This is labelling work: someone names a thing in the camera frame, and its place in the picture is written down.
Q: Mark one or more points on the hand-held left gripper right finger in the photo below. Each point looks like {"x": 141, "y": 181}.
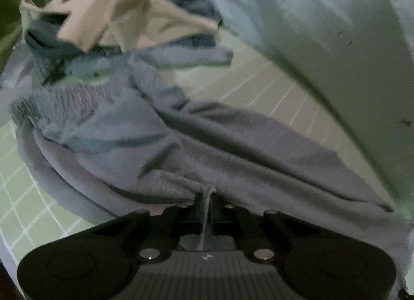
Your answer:
{"x": 220, "y": 219}

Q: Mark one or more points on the pale printed bed sheet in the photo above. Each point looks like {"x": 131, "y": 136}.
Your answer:
{"x": 307, "y": 44}

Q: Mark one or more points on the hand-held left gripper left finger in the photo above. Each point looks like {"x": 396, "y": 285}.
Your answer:
{"x": 194, "y": 219}

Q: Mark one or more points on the pale lilac cloth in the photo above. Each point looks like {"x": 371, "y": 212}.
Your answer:
{"x": 16, "y": 77}

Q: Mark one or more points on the beige garment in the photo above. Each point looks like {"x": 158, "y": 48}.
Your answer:
{"x": 135, "y": 12}

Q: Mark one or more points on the gray sweatpants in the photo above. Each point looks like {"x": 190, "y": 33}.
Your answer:
{"x": 200, "y": 144}

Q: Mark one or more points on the dark gray garment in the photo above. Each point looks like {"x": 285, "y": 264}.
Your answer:
{"x": 48, "y": 51}

